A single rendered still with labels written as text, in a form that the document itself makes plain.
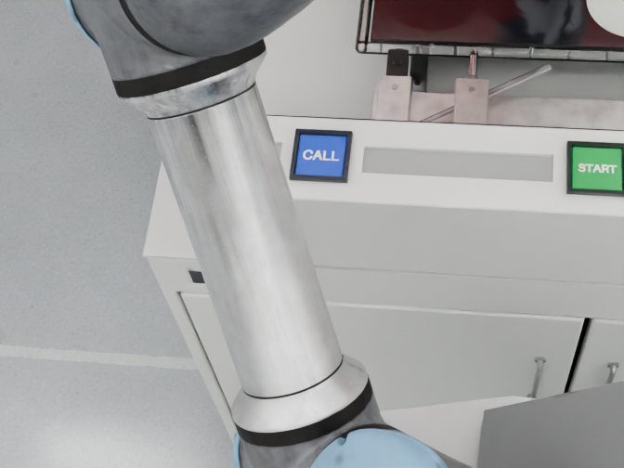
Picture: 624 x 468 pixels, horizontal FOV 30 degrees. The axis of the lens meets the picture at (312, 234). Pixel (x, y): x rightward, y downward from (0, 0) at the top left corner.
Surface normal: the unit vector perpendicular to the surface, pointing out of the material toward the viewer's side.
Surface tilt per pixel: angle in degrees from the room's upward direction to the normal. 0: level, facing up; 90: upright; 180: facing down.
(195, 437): 0
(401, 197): 0
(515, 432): 46
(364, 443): 40
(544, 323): 90
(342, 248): 90
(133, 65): 58
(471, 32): 0
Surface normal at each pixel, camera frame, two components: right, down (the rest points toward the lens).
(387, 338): -0.11, 0.88
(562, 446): -0.76, -0.41
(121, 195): -0.09, -0.47
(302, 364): 0.37, 0.20
